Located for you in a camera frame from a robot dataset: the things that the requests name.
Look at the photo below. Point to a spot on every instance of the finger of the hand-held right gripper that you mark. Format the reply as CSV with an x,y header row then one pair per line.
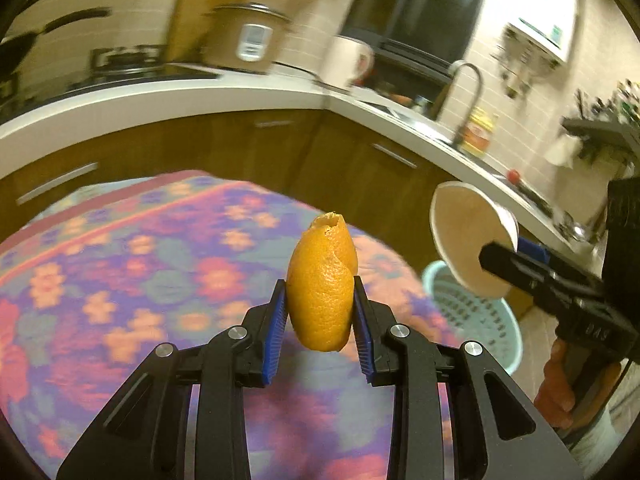
x,y
532,250
515,267

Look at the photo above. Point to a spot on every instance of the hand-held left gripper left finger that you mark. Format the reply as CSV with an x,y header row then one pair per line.
x,y
277,330

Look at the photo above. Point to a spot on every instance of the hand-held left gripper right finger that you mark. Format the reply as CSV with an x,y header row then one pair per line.
x,y
364,335

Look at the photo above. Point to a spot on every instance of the red and white paper cup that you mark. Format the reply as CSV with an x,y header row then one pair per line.
x,y
465,240

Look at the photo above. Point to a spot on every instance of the rounded orange peel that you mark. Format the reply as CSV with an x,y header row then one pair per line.
x,y
320,290

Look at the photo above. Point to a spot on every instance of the teal plastic basket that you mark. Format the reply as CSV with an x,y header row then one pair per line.
x,y
480,325

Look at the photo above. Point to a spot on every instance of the person's right hand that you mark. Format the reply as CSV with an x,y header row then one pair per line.
x,y
555,390

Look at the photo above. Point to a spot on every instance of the small red ball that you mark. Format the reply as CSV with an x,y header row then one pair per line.
x,y
513,176

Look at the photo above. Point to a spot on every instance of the yellow detergent bottle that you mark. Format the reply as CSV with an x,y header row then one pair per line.
x,y
479,132

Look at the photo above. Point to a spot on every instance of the grey storage shelf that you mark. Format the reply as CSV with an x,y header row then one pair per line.
x,y
605,130

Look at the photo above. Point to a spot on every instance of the floral tablecloth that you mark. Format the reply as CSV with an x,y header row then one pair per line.
x,y
125,285

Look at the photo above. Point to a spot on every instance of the metal sink faucet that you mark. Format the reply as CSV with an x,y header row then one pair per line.
x,y
475,75

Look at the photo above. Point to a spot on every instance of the wooden kitchen cabinets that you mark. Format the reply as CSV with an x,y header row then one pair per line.
x,y
300,145

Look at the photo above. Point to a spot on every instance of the white water heater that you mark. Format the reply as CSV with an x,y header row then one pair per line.
x,y
545,10

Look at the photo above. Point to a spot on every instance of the white kettle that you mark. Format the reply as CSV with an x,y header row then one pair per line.
x,y
345,62

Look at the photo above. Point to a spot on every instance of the white kitchen countertop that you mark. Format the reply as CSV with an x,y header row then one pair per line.
x,y
150,92

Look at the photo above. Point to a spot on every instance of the dark kitchen window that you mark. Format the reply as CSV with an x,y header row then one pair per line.
x,y
425,0

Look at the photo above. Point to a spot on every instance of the beige rice cooker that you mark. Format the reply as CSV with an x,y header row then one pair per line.
x,y
225,45

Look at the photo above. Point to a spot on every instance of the gas stove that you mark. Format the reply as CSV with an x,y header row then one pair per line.
x,y
127,57

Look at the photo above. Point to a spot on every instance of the wooden cutting board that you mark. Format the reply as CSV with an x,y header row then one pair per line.
x,y
200,0

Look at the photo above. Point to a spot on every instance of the black frying pan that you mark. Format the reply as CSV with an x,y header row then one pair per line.
x,y
15,50

